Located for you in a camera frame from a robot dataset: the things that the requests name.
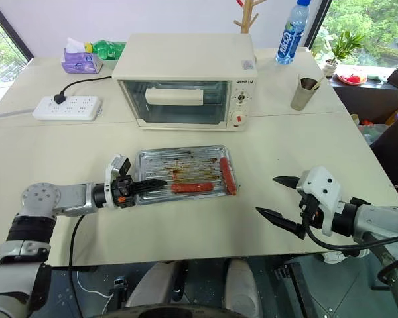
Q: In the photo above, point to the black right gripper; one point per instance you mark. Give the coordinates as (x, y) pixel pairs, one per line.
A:
(310, 212)

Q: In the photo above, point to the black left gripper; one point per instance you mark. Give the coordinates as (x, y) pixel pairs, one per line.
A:
(124, 193)

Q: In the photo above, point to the metal baking tray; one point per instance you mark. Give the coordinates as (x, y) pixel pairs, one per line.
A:
(185, 159)

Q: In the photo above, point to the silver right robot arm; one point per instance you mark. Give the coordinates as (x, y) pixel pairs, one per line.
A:
(378, 218)

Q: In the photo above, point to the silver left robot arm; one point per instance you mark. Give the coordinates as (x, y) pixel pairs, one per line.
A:
(69, 197)

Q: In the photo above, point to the white toaster oven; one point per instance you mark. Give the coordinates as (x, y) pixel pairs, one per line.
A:
(185, 56)

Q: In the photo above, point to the red grilled sausage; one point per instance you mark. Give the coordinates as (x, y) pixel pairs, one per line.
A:
(192, 187)
(228, 175)

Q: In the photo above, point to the white shoe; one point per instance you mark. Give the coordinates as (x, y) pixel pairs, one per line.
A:
(343, 256)

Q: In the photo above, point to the grey rounded leg shell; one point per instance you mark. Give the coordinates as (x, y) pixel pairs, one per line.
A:
(242, 288)
(156, 285)

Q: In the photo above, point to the metal cup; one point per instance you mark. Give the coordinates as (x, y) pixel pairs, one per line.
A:
(302, 99)

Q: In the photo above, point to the black floor stand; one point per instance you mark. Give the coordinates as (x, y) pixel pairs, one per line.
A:
(120, 291)

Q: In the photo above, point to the white power strip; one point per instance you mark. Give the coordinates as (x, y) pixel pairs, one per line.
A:
(69, 108)

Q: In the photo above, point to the wooden stick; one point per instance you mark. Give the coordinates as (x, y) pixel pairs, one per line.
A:
(319, 83)

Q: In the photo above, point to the purple tissue box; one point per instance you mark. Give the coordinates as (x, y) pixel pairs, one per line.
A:
(79, 64)

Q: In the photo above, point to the red and white dish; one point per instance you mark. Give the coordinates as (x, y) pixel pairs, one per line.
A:
(351, 79)

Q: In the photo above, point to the green plastic bottle yellow cap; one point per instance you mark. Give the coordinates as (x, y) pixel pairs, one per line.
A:
(107, 49)

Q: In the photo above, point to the small green dish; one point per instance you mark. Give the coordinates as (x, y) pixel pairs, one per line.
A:
(373, 77)

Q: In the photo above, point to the blue label water bottle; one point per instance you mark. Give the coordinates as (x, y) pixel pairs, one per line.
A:
(290, 39)

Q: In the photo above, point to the potted green plant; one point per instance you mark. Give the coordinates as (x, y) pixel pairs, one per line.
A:
(345, 46)

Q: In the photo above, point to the wooden coat rack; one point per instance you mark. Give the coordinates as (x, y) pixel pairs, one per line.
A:
(245, 18)

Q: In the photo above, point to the red item on rack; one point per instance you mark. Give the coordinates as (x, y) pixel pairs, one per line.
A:
(240, 2)

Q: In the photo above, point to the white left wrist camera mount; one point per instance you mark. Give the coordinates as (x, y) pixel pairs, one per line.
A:
(111, 172)

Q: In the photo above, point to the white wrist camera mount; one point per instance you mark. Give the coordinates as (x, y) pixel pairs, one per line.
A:
(321, 185)
(111, 172)

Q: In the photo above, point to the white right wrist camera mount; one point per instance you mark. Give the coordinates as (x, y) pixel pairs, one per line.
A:
(321, 185)

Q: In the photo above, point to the black table frame leg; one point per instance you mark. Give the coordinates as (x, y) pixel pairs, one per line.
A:
(298, 288)

